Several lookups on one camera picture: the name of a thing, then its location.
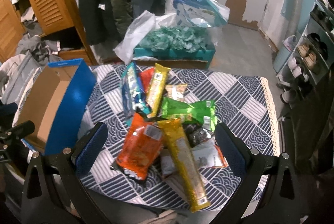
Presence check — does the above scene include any grey orange-edged snack bag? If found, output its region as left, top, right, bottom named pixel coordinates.
left=160, top=137, right=228, bottom=178

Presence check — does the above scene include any black snack packet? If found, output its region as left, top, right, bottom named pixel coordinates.
left=183, top=124, right=214, bottom=148

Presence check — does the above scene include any green snack bag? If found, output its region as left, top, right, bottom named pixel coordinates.
left=161, top=97, right=217, bottom=131

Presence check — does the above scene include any long yellow snack pack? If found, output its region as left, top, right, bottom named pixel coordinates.
left=157, top=119, right=211, bottom=212

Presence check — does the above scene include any orange chip bag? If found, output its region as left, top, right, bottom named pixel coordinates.
left=111, top=113, right=163, bottom=182

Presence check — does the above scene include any blue teal snack bag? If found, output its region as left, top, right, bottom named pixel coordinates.
left=120, top=62, right=151, bottom=120

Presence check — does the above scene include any small beige snack packet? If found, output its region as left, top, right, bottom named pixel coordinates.
left=165, top=84, right=187, bottom=102

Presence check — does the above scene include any red snack pouch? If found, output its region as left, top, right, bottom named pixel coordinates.
left=139, top=67, right=155, bottom=93

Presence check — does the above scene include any yellow biscuit pack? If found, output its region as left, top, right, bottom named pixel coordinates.
left=146, top=63, right=170, bottom=118

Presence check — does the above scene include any blue cardboard box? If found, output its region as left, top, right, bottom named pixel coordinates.
left=15, top=58, right=96, bottom=155

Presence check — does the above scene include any grey tote bag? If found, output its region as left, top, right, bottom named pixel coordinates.
left=1, top=51, right=42, bottom=104

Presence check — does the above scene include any grey clothes pile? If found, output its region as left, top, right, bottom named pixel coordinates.
left=15, top=6, right=62, bottom=66

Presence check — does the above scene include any light blue shoe rack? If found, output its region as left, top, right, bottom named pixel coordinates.
left=272, top=0, right=334, bottom=86

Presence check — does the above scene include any teal box of tissue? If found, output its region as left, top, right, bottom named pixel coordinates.
left=133, top=27, right=216, bottom=62

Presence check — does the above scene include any wooden louvered wardrobe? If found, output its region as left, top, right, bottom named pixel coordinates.
left=1, top=0, right=97, bottom=65

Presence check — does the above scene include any blue white plastic bag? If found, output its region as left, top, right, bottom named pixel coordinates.
left=173, top=0, right=230, bottom=29

